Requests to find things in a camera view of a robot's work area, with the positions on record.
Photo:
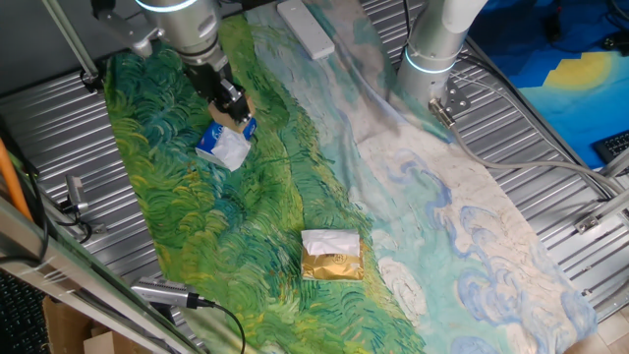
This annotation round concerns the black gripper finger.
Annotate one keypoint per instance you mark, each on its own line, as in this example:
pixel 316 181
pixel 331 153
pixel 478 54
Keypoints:
pixel 242 108
pixel 227 91

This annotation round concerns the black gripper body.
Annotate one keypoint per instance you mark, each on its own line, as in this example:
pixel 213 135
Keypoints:
pixel 209 78

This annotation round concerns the small wooden block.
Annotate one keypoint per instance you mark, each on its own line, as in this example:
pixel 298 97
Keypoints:
pixel 222 117

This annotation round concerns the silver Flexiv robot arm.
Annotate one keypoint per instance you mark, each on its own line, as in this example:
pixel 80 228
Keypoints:
pixel 432 54

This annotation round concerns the blue white snack packet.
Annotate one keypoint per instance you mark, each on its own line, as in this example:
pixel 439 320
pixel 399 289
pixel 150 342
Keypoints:
pixel 223 147

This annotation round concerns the white power strip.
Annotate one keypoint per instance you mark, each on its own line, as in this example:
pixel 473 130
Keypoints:
pixel 307 29

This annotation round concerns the painted landscape cloth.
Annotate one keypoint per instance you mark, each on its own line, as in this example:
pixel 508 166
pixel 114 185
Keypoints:
pixel 304 196

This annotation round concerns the grey slanted pole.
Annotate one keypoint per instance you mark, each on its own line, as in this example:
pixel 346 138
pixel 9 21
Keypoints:
pixel 71 39

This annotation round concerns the orange pole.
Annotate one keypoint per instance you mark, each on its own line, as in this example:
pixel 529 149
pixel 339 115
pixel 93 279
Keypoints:
pixel 12 182

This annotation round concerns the brown cardboard box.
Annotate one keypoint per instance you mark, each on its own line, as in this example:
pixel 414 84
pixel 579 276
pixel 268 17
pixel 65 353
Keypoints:
pixel 83 334

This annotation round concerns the black mesh panel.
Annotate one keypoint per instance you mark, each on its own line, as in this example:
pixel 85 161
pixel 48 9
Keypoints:
pixel 19 319

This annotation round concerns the blue and yellow poster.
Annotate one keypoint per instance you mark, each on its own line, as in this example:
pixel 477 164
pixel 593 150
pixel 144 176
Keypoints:
pixel 565 83

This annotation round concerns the black keyboard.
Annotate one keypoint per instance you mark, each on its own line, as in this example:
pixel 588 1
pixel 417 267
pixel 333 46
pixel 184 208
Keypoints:
pixel 613 145

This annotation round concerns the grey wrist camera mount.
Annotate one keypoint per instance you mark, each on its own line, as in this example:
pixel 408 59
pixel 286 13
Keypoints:
pixel 125 29

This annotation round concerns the small silver camera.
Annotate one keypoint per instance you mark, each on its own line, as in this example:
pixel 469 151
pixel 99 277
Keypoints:
pixel 76 194

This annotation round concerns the silver camera with black plug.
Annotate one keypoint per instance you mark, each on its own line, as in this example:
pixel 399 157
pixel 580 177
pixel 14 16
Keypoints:
pixel 164 292

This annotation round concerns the metal base bracket plate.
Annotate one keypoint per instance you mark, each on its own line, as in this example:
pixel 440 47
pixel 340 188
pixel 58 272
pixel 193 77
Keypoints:
pixel 458 98

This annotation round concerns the aluminium frame beam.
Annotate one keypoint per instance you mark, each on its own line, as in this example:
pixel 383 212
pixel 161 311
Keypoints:
pixel 74 290

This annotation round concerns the aluminium frame rail with bracket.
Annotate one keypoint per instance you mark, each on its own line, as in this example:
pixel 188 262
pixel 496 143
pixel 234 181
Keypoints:
pixel 607 206

